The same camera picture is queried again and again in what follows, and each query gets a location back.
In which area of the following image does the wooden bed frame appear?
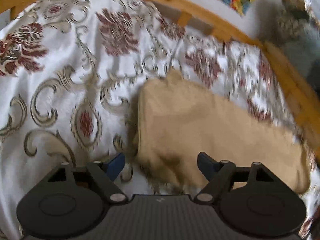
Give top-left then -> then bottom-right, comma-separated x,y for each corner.
0,0 -> 320,164

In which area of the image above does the tan hooded jacket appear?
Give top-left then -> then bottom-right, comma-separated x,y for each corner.
132,69 -> 311,195

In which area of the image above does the white floral bedspread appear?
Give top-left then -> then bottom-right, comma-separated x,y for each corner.
0,0 -> 320,240

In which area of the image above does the clear plastic bag of bedding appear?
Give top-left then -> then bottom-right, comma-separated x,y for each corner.
274,0 -> 320,92

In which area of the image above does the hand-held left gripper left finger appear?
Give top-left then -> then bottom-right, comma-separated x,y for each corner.
45,152 -> 128,205

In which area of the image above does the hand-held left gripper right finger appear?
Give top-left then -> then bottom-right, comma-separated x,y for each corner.
194,151 -> 277,205

